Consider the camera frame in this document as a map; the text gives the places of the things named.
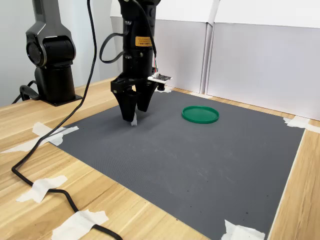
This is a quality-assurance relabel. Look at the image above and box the round green lid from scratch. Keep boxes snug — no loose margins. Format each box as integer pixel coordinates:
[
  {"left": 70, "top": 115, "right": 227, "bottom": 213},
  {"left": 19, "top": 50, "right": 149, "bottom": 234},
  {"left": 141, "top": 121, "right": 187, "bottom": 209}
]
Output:
[{"left": 181, "top": 105, "right": 220, "bottom": 125}]

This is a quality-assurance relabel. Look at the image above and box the white tape piece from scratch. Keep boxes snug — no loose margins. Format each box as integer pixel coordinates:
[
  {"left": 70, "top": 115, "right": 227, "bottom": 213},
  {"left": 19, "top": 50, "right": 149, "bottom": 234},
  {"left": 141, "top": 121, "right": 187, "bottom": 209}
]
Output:
[
  {"left": 154, "top": 84, "right": 175, "bottom": 94},
  {"left": 16, "top": 175, "right": 69, "bottom": 204},
  {"left": 32, "top": 121, "right": 80, "bottom": 147},
  {"left": 51, "top": 209, "right": 110, "bottom": 240},
  {"left": 282, "top": 115, "right": 320, "bottom": 133},
  {"left": 220, "top": 219, "right": 266, "bottom": 240}
]

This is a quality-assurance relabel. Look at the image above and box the pale grey partition panel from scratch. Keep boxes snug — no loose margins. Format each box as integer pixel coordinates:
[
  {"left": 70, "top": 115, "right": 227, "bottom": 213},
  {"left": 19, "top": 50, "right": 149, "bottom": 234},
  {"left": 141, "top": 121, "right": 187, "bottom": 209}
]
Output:
[
  {"left": 206, "top": 22, "right": 320, "bottom": 121},
  {"left": 109, "top": 16, "right": 209, "bottom": 94}
]

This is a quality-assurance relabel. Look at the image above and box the dark grey mat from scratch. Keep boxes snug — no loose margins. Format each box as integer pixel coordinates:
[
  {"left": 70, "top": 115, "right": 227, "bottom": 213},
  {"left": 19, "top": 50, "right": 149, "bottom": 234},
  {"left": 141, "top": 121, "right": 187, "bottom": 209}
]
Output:
[{"left": 48, "top": 89, "right": 306, "bottom": 240}]

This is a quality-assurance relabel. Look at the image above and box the long white tape strip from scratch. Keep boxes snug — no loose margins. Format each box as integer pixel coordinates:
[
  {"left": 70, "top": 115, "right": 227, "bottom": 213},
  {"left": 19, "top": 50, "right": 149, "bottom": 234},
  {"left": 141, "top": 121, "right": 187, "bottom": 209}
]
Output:
[{"left": 0, "top": 136, "right": 51, "bottom": 154}]

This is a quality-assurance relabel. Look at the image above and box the thin white mat edge tape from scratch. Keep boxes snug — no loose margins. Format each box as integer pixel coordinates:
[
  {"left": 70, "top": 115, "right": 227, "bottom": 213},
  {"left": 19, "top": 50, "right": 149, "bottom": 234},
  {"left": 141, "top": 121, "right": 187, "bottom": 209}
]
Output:
[{"left": 266, "top": 127, "right": 307, "bottom": 240}]

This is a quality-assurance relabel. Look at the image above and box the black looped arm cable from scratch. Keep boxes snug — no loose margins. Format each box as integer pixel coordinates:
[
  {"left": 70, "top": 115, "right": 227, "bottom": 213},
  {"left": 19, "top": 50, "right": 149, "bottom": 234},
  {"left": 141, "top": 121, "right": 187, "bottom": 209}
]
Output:
[{"left": 99, "top": 31, "right": 126, "bottom": 64}]

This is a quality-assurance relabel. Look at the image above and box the black base power cable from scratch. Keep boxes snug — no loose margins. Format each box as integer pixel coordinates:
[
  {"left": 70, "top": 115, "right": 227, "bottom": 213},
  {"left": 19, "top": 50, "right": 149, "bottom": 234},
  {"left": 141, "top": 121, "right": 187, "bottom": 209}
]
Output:
[{"left": 11, "top": 79, "right": 41, "bottom": 105}]

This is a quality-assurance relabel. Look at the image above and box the long black camera cable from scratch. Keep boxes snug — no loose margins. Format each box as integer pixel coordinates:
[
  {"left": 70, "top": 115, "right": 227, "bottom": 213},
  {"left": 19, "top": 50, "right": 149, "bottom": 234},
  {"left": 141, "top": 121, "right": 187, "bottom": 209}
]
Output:
[{"left": 11, "top": 0, "right": 159, "bottom": 240}]

